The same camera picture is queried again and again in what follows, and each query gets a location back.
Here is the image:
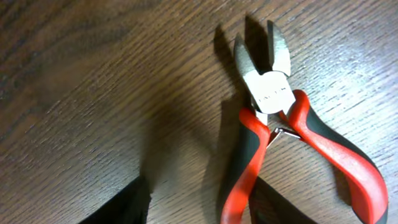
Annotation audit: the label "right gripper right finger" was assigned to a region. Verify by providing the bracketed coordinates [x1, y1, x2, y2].
[249, 177, 317, 224]

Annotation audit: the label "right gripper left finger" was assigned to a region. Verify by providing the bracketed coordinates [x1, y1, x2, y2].
[80, 176, 151, 224]

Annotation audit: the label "red black cutting pliers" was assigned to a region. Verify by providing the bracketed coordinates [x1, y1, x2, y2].
[217, 21, 389, 223]

